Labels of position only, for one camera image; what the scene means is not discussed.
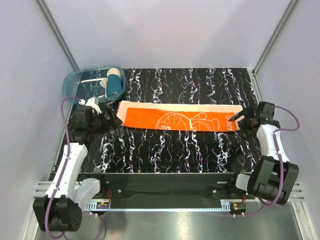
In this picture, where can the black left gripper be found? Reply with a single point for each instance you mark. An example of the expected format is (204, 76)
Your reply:
(107, 126)

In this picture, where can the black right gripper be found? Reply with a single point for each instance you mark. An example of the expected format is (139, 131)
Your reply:
(249, 113)

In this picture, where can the orange cartoon towel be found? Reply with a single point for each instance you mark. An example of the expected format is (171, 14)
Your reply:
(179, 117)

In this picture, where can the teal beige cartoon towel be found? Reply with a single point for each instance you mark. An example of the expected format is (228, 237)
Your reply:
(112, 83)

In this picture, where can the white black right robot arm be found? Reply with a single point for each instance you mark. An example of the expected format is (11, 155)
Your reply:
(274, 176)

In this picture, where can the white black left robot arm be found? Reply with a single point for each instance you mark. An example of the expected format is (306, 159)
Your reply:
(61, 207)

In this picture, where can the teal transparent plastic basin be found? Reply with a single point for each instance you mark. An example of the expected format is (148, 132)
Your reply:
(85, 84)

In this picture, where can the left controller board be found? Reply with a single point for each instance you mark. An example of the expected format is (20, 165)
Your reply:
(103, 205)

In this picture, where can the controller board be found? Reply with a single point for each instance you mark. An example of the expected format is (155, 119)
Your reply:
(103, 205)
(238, 207)

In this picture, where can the right controller board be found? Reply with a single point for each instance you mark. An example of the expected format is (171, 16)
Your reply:
(238, 207)

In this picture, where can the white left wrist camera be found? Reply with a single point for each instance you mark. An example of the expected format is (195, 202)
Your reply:
(92, 102)

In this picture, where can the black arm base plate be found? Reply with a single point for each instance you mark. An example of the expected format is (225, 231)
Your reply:
(125, 185)

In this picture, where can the left slotted cable duct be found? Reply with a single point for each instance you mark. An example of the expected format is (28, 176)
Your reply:
(91, 206)

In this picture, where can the slotted cable duct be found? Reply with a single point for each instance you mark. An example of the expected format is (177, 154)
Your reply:
(91, 206)
(225, 205)

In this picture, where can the right slotted cable duct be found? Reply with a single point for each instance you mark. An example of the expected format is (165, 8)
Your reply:
(225, 205)

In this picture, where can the aluminium front frame rail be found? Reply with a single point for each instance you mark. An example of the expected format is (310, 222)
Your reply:
(296, 194)

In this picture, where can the right rear aluminium post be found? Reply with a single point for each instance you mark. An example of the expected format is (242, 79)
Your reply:
(276, 33)

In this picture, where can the aluminium post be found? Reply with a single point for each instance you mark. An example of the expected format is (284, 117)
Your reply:
(57, 33)
(276, 33)

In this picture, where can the left rear aluminium post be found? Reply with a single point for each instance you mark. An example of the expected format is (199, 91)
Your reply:
(57, 33)

